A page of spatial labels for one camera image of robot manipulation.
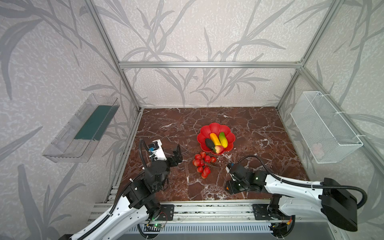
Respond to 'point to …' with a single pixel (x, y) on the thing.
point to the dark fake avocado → (209, 143)
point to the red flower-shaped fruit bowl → (215, 128)
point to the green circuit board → (153, 227)
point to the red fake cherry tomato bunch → (202, 161)
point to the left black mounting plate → (167, 212)
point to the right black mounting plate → (260, 212)
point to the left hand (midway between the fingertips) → (176, 142)
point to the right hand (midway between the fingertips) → (226, 183)
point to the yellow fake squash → (215, 139)
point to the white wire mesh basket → (328, 139)
